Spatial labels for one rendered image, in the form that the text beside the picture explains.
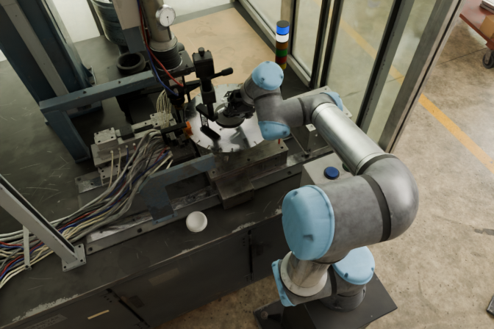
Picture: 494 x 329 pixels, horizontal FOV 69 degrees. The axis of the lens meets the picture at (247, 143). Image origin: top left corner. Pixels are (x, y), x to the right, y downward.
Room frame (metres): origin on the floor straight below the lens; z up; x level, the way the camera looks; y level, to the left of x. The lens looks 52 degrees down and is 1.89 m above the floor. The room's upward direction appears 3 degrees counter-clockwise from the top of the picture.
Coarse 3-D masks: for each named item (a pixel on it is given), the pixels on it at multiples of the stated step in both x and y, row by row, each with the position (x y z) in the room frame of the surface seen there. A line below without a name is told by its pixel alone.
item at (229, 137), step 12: (228, 84) 1.04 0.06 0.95; (240, 84) 1.03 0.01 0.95; (216, 96) 0.98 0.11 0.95; (192, 108) 0.92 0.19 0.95; (192, 120) 0.86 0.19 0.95; (252, 120) 0.85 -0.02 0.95; (192, 132) 0.81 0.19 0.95; (204, 132) 0.80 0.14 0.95; (216, 132) 0.80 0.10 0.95; (228, 132) 0.80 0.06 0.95; (240, 132) 0.80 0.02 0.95; (252, 132) 0.79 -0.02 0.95; (204, 144) 0.75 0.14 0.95; (216, 144) 0.75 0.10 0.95; (228, 144) 0.75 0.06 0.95; (240, 144) 0.74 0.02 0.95; (252, 144) 0.74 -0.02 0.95
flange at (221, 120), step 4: (216, 108) 0.91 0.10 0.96; (220, 108) 0.90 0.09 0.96; (216, 112) 0.88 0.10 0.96; (224, 112) 0.87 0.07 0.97; (220, 116) 0.86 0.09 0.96; (224, 116) 0.86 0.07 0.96; (216, 120) 0.85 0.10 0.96; (220, 120) 0.84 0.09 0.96; (224, 120) 0.84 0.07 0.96; (228, 120) 0.84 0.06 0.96; (232, 120) 0.84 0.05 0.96; (236, 120) 0.84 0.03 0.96; (240, 120) 0.84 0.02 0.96; (220, 124) 0.83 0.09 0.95; (224, 124) 0.83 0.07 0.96; (228, 124) 0.83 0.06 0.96; (232, 124) 0.83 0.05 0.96; (236, 124) 0.83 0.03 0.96
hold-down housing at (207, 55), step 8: (200, 48) 0.83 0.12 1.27; (192, 56) 0.83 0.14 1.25; (200, 56) 0.83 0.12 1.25; (208, 56) 0.82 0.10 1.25; (200, 64) 0.80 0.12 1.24; (208, 64) 0.81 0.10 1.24; (200, 72) 0.80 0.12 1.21; (208, 72) 0.81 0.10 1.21; (208, 80) 0.82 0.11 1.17; (200, 88) 0.83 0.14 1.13; (208, 88) 0.81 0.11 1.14; (208, 96) 0.81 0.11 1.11
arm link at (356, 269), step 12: (360, 252) 0.35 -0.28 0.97; (336, 264) 0.32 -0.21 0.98; (348, 264) 0.32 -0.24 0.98; (360, 264) 0.32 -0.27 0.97; (372, 264) 0.32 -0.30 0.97; (336, 276) 0.30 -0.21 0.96; (348, 276) 0.29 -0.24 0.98; (360, 276) 0.29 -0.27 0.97; (336, 288) 0.27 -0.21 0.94; (348, 288) 0.28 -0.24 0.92; (360, 288) 0.28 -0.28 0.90
